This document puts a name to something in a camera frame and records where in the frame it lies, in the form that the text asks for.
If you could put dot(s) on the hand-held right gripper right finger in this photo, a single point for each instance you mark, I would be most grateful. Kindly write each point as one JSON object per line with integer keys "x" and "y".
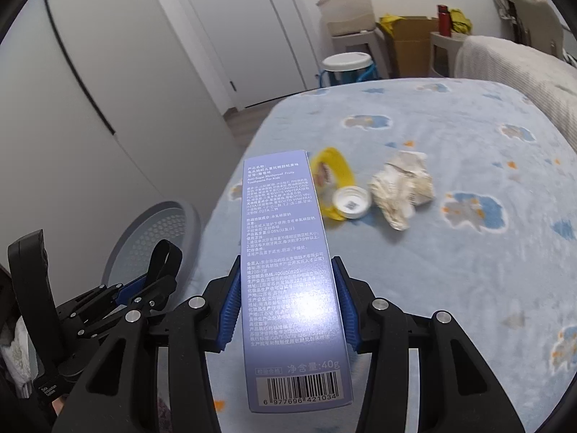
{"x": 345, "y": 302}

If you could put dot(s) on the yellow-green cloth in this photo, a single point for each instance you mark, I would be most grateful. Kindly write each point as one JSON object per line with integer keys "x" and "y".
{"x": 460, "y": 20}

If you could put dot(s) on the beige textured bed cover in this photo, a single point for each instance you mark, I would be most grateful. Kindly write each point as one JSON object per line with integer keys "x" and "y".
{"x": 518, "y": 67}

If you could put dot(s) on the white round stool blue legs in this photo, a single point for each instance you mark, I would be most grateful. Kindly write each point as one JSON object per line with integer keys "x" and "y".
{"x": 347, "y": 63}

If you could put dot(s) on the grey mesh waste basket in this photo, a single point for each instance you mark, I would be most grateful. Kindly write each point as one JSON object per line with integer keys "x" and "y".
{"x": 153, "y": 234}

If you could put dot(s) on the chair with grey garment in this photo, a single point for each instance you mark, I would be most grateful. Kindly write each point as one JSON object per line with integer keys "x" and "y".
{"x": 536, "y": 18}

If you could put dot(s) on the cardboard box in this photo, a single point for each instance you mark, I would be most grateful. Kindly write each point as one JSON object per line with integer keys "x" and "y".
{"x": 414, "y": 49}

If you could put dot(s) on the beige plastic stool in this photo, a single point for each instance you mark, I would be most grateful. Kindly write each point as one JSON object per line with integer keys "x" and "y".
{"x": 360, "y": 45}
{"x": 444, "y": 54}

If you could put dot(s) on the white bottle cap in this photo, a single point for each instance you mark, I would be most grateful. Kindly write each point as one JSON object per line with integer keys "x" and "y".
{"x": 351, "y": 202}

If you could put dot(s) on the white plastic storage bin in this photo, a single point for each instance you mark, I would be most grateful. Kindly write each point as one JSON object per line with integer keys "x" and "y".
{"x": 345, "y": 11}

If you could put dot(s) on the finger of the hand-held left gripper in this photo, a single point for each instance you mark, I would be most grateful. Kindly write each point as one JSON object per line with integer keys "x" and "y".
{"x": 148, "y": 300}
{"x": 130, "y": 286}

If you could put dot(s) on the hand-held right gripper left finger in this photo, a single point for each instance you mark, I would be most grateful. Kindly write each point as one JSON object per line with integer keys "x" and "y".
{"x": 230, "y": 311}

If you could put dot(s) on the red bottle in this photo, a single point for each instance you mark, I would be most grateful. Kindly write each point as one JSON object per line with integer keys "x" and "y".
{"x": 443, "y": 20}

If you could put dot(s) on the yellow cloth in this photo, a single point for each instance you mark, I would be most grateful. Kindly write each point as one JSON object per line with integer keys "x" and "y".
{"x": 391, "y": 19}

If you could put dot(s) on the purple toothpaste box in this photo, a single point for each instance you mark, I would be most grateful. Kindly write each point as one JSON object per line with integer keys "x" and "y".
{"x": 288, "y": 279}

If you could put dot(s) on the crumpled white paper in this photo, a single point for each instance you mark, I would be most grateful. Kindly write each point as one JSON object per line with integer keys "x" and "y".
{"x": 401, "y": 185}

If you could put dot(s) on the white door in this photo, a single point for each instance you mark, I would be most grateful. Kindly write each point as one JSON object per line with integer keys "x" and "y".
{"x": 252, "y": 31}

